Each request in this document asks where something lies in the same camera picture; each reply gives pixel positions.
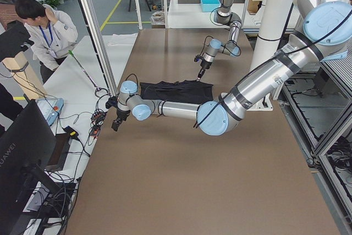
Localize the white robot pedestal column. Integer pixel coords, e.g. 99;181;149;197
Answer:
247;0;296;112

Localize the blue teach pendant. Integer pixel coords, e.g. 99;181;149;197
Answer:
36;98;64;126

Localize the cardboard box stand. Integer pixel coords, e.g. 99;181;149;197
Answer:
0;0;49;101

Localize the black Huawei monitor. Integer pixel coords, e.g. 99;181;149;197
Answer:
1;100;61;234

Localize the seated person in hoodie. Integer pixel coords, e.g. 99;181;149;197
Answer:
15;0;78;83

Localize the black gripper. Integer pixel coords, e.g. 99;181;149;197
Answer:
197;60;212;81
111;108;130;132

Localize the red grey power strip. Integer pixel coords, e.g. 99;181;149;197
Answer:
89;110;107;139

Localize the blue plastic bin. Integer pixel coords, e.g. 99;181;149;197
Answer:
200;0;221;13

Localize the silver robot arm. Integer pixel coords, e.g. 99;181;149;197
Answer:
112;0;351;135
195;0;242;81

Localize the metal grabber tool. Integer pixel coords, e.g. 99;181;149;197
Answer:
68;50;109;97

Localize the aluminium frame post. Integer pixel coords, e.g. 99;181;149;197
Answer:
78;0;119;96

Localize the black printed t-shirt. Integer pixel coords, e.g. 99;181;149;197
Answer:
140;80;213;104

